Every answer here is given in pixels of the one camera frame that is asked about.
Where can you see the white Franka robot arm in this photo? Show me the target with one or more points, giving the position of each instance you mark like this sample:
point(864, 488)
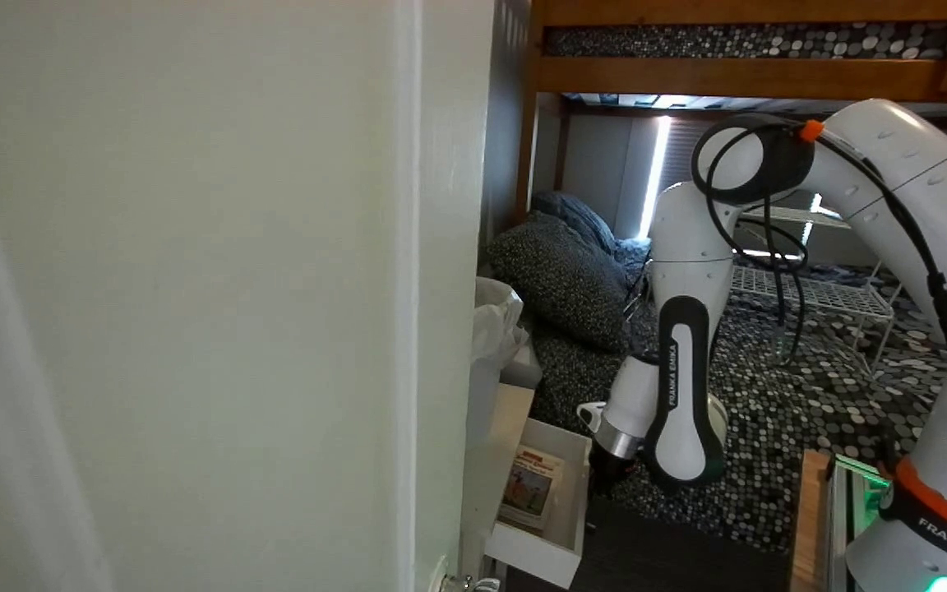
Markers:
point(884, 173)

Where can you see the dark patterned pillow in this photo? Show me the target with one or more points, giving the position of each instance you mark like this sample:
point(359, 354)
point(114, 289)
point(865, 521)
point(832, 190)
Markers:
point(564, 281)

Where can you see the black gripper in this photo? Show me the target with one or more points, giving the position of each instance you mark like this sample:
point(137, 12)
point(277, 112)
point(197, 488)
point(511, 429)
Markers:
point(607, 472)

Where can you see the wooden bunk bed frame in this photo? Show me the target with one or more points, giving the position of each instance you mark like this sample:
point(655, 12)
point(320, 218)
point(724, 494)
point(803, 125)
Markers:
point(727, 48)

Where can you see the white wire rack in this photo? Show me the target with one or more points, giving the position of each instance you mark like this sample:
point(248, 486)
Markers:
point(774, 249)

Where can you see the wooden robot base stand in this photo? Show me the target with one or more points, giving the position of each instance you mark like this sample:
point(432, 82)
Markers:
point(836, 506)

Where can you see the clear plastic bag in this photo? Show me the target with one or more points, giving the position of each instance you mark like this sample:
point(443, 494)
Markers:
point(496, 310)

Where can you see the white drawer cabinet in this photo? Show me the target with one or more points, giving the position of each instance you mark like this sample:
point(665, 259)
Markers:
point(483, 480)

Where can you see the blue pillow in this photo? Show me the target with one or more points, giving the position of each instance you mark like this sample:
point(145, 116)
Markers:
point(581, 218)

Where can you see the colourful box in drawer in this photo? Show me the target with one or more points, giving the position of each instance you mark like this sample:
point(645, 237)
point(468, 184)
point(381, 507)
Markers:
point(526, 491)

